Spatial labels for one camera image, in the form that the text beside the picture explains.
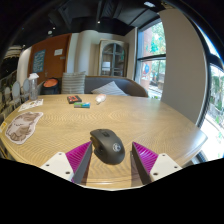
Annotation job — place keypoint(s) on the striped square cushion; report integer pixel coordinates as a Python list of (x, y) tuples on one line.
[(73, 83)]

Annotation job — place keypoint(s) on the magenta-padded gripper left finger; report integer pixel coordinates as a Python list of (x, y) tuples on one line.
[(60, 163)]

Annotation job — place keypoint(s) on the white door sign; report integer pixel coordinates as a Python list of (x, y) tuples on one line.
[(58, 52)]

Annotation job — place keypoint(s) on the green and blue pack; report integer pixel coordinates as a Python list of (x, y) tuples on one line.
[(82, 105)]

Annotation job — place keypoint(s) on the blue wall poster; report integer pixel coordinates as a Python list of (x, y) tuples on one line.
[(39, 61)]

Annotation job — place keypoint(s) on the arched glass-door cabinet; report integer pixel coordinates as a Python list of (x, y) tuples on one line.
[(113, 60)]

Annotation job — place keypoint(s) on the white sticker sheet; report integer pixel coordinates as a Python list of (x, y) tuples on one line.
[(30, 104)]

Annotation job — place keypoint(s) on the black computer mouse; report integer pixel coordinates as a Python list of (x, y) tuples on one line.
[(106, 146)]

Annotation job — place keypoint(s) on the orange-topped black side table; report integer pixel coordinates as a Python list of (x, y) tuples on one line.
[(50, 83)]

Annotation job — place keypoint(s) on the black-framed window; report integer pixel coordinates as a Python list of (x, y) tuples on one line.
[(215, 100), (151, 63)]

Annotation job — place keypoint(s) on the clear shaker bottle white lid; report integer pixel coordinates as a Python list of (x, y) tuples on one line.
[(33, 88)]

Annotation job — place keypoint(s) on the black and red box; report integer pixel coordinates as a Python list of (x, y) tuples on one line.
[(74, 99)]

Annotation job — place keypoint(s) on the cat-shaped mouse pad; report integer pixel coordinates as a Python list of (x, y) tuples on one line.
[(21, 128)]

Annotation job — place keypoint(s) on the striped grey cushion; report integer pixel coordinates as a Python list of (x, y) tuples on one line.
[(110, 89)]

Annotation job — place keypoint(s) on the group of white oval-back chairs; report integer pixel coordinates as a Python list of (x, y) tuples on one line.
[(16, 90)]

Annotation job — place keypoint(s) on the pink and white plastic packet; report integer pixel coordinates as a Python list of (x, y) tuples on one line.
[(100, 98)]

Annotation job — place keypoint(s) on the grey curved sofa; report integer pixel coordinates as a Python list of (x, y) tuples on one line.
[(133, 87)]

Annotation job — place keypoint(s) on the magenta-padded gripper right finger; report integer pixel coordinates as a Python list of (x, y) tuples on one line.
[(163, 165)]

